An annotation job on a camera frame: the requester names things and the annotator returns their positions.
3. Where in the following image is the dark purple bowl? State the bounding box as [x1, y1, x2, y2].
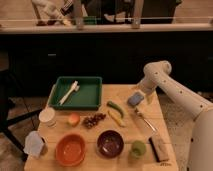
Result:
[97, 130, 124, 158]

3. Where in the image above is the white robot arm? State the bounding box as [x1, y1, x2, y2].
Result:
[138, 61, 213, 171]

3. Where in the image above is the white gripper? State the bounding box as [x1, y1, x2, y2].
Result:
[133, 78, 157, 104]

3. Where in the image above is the green plastic tray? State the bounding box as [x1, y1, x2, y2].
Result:
[49, 76, 102, 110]

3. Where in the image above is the bunch of dark grapes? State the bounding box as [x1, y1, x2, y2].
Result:
[82, 113, 106, 129]

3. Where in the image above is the yellow banana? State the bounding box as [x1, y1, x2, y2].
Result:
[108, 111, 126, 127]

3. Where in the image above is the white dish brush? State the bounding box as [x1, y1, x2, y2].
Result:
[59, 81, 80, 105]

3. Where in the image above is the clear plastic container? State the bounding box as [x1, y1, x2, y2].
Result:
[24, 131, 47, 158]

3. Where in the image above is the white paper cup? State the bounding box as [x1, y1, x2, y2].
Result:
[39, 108, 56, 127]

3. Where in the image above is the green plastic cup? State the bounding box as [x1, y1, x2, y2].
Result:
[130, 140, 146, 159]

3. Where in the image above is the green cucumber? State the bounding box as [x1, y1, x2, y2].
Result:
[107, 101, 124, 118]

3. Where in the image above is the orange bowl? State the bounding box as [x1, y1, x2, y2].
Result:
[55, 133, 86, 167]

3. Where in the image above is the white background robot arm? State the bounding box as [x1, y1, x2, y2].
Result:
[31, 0, 71, 26]

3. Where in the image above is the silver fork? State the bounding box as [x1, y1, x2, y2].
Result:
[134, 108, 157, 132]

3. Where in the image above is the black scrub brush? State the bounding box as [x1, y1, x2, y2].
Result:
[149, 134, 169, 162]

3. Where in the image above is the blue sponge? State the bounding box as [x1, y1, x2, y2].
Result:
[127, 92, 144, 107]

